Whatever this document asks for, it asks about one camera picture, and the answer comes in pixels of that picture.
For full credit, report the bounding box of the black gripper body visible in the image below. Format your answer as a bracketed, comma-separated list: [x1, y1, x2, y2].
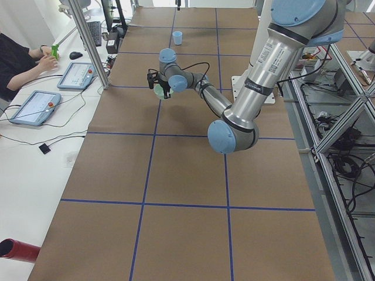
[152, 71, 169, 88]

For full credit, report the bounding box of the light green ceramic bowl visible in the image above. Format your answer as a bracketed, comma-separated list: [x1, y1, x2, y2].
[154, 84, 174, 100]

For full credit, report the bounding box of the light blue plastic cup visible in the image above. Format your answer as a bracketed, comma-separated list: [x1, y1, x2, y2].
[172, 30, 183, 46]

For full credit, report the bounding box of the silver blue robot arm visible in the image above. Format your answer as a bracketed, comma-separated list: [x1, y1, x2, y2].
[147, 1, 348, 154]

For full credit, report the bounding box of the person's forearm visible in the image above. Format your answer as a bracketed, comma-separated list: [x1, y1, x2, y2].
[6, 65, 44, 91]

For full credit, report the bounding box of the person's hand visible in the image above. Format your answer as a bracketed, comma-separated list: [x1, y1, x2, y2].
[37, 56, 58, 72]

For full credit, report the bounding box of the black power adapter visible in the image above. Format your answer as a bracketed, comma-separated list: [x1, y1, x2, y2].
[106, 32, 120, 54]

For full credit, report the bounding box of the far teach pendant tablet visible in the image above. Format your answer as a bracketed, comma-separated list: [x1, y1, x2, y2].
[57, 62, 96, 90]

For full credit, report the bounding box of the teach pendant tablet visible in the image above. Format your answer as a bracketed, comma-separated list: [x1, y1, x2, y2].
[9, 90, 62, 126]
[57, 62, 96, 90]

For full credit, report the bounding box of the black keyboard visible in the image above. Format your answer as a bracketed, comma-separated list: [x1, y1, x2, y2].
[86, 21, 101, 47]

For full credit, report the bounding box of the black computer mouse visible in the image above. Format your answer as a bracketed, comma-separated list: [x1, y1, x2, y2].
[69, 52, 83, 60]

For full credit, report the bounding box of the green plastic bottle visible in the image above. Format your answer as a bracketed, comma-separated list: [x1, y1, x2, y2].
[50, 44, 59, 60]

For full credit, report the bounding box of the brown paper table mat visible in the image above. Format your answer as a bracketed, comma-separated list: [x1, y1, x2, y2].
[29, 8, 336, 280]

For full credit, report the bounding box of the near teach pendant tablet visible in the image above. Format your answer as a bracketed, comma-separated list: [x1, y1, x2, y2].
[9, 90, 62, 126]

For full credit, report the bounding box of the small black square pad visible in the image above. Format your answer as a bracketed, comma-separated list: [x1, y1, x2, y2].
[39, 143, 51, 155]

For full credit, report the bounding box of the red cylinder tube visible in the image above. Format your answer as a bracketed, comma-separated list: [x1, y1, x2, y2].
[1, 238, 40, 263]

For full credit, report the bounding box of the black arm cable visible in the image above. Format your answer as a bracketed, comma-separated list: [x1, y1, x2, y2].
[178, 61, 235, 118]

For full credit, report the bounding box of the grey aluminium post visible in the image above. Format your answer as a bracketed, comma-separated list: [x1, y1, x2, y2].
[67, 0, 109, 90]

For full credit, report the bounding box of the aluminium frame rack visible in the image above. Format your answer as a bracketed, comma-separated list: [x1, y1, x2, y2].
[288, 11, 375, 281]

